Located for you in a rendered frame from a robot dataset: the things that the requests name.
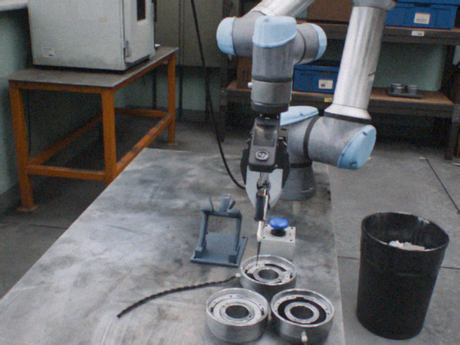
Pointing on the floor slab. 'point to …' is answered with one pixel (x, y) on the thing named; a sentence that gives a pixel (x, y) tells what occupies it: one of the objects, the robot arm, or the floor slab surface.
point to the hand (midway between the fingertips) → (262, 203)
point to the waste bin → (397, 272)
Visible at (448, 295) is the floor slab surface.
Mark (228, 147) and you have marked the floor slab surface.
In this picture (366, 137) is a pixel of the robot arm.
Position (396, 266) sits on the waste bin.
